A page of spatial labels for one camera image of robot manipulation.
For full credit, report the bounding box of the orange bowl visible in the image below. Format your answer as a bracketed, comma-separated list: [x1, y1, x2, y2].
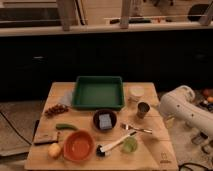
[63, 130, 95, 162]

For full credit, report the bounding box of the black cable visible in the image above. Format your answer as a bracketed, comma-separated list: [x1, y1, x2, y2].
[0, 111, 34, 147]

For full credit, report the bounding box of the blue grey sponge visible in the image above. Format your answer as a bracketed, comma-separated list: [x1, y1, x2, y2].
[99, 114, 112, 130]

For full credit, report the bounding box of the green chili pepper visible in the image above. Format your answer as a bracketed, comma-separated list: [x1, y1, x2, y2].
[56, 124, 78, 131]

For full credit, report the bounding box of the white translucent cup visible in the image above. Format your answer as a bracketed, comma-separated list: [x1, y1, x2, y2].
[129, 86, 144, 103]

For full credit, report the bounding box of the white handled dish brush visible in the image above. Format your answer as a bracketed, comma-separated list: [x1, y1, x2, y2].
[96, 131, 136, 157]

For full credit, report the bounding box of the dark bowl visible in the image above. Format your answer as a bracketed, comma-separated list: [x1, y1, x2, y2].
[93, 109, 117, 131]

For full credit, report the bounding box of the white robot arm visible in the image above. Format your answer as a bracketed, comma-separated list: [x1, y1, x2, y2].
[158, 85, 213, 139]

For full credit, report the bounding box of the brown wooden block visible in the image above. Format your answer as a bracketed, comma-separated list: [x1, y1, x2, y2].
[33, 132, 59, 145]

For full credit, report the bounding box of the red grape bunch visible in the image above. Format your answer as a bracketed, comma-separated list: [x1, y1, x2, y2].
[44, 104, 68, 117]

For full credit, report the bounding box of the green plastic tray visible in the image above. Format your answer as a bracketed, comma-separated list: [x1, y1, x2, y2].
[72, 76, 125, 110]

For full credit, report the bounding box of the silver fork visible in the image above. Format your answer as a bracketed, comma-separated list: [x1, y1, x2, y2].
[120, 123, 152, 134]

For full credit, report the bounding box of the metal cup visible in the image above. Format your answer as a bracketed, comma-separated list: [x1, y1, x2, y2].
[136, 102, 150, 119]

